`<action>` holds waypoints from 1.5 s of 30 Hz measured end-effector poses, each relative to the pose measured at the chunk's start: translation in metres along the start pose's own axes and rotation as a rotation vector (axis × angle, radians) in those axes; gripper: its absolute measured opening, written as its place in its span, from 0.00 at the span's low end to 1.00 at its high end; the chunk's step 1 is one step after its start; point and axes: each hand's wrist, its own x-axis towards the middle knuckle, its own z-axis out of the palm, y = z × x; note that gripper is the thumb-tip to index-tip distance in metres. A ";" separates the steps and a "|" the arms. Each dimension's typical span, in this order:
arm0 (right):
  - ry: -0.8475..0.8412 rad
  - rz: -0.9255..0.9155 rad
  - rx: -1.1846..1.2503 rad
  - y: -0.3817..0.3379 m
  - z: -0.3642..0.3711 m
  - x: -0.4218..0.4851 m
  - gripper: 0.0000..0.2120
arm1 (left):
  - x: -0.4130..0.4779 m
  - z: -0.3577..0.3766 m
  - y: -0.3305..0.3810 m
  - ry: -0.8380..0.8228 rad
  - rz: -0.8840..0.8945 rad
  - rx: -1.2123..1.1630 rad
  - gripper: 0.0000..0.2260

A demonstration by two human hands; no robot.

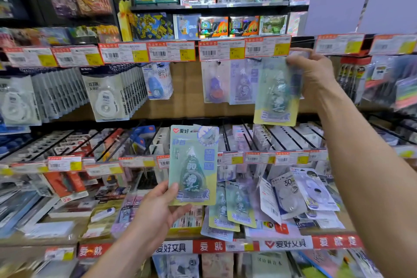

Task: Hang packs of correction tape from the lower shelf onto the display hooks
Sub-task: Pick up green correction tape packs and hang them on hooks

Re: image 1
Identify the person's left forearm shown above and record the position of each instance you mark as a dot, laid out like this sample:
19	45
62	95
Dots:
120	255

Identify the red shelf label strip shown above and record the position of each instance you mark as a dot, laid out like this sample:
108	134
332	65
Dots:
208	246

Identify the bunch of blue correction tapes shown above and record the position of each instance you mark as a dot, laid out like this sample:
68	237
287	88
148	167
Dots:
156	85

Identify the row of white red packets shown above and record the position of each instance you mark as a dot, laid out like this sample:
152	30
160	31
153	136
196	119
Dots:
65	186

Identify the row of white card packets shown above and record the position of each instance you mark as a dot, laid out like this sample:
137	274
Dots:
159	144

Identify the person's right forearm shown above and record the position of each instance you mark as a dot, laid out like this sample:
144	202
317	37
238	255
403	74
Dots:
374	183

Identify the person's right hand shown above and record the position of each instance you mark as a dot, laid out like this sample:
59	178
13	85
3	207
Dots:
316	75

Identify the row of orange price tags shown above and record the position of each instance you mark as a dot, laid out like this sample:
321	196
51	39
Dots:
169	51
65	163

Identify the white flat box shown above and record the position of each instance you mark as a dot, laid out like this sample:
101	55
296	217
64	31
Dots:
49	229

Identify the blue scissors packets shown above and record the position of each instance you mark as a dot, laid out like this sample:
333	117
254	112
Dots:
143	137

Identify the pile of large clear packets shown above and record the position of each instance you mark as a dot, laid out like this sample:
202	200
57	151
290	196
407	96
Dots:
293	193

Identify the gold box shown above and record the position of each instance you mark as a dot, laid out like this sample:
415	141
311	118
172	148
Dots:
101	229

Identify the small white blue device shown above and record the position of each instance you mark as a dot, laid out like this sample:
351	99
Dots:
102	214

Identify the rows of grey white packets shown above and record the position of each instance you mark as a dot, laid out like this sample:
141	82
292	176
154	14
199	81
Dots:
280	137

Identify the white ink box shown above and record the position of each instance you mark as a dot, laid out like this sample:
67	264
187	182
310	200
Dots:
71	208

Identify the row of blue white packets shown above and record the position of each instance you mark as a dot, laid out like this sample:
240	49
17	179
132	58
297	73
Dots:
13	144

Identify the person's left hand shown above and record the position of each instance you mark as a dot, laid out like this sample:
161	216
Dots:
153	219

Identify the pile of pen packets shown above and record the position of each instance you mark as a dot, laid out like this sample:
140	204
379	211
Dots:
19	209

